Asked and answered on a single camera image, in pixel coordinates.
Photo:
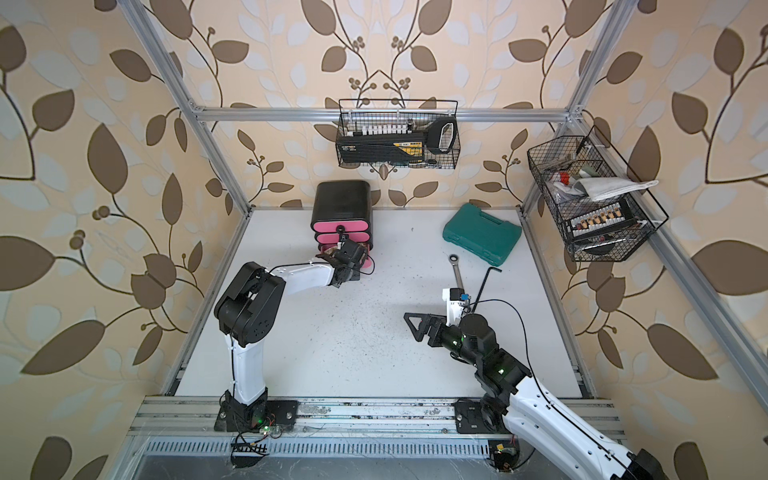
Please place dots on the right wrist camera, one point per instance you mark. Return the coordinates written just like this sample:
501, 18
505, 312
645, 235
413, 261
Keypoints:
457, 304

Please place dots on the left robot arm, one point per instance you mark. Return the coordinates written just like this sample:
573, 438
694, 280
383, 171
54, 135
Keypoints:
249, 306

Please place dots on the pink top drawer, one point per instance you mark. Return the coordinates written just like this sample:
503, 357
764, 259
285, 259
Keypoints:
334, 226

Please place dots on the black yellow tool box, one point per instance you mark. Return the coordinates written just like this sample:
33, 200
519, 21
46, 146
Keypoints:
397, 149

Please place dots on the black hex key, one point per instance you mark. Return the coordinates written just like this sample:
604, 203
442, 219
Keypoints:
478, 297

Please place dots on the white paper in basket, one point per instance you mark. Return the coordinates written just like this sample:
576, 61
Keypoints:
600, 189

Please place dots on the black drawer cabinet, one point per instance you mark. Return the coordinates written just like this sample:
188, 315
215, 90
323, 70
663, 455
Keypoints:
344, 200

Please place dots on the back wire basket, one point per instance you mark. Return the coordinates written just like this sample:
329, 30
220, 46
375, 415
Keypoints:
435, 119

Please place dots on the green plastic tool case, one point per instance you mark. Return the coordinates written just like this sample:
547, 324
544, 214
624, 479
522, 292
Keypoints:
485, 236

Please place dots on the silver ratchet wrench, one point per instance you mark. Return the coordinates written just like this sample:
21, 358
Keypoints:
454, 261

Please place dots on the wire basket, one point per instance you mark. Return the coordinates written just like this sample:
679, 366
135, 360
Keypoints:
558, 163
435, 119

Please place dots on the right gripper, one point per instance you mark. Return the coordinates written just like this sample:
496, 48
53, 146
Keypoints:
432, 320

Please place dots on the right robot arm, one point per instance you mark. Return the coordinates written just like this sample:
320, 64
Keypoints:
515, 398

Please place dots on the right wire basket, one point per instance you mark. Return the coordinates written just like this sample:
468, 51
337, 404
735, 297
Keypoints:
558, 163

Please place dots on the socket set in basket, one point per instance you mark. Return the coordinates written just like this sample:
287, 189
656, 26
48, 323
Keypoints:
602, 221

